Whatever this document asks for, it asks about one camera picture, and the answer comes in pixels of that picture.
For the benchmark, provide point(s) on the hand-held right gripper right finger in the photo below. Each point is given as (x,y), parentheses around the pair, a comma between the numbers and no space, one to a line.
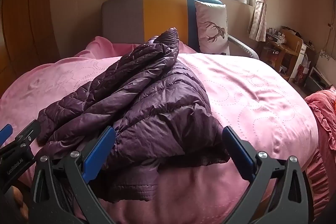
(240,150)

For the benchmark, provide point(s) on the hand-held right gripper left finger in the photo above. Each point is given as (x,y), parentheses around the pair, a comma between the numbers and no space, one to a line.
(99,146)

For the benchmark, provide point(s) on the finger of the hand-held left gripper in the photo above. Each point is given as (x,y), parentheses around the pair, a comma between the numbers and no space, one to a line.
(27,136)
(5,133)

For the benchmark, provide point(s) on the purple quilted down jacket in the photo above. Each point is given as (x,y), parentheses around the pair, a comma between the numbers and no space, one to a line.
(147,98)

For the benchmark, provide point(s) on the person's left hand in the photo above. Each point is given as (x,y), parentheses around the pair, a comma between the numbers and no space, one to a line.
(19,201)

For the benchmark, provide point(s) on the pink dotted-circle blanket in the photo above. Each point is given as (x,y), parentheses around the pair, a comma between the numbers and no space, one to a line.
(252,108)

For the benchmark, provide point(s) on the coral ruffled cloth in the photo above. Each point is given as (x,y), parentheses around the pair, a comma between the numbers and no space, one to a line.
(324,119)

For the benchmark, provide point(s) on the grey storage box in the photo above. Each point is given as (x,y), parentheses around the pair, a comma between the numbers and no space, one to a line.
(316,81)

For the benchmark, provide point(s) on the cluttered wooden desk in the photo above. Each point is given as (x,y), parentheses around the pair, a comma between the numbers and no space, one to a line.
(282,53)

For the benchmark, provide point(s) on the white cabinet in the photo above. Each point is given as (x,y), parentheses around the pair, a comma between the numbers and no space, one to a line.
(302,64)

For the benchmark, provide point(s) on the wooden wardrobe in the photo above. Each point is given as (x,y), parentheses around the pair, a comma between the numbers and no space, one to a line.
(26,16)

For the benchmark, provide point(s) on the white flower-print board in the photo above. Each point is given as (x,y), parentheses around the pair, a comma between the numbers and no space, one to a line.
(326,61)

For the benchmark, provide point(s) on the white deer-print pillow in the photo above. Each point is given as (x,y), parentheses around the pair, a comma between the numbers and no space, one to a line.
(212,27)

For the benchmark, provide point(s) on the grey yellow blue headboard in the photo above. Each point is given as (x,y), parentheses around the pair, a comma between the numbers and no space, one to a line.
(162,19)

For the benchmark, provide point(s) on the grey curved bed rail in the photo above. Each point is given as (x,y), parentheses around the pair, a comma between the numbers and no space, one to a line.
(244,47)

